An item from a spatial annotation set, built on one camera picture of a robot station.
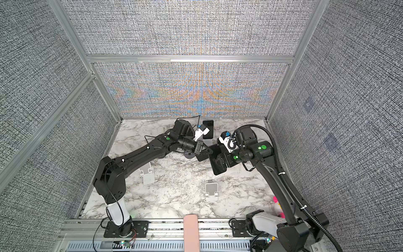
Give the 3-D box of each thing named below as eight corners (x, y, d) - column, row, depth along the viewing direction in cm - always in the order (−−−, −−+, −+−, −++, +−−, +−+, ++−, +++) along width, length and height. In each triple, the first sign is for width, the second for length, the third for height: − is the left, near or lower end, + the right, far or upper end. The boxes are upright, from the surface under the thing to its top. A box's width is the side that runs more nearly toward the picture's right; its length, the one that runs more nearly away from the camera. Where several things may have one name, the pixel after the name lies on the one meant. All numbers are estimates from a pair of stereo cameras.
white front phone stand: (205, 201, 84) (205, 197, 80) (205, 186, 89) (205, 182, 84) (218, 201, 84) (218, 197, 79) (217, 186, 89) (217, 182, 84)
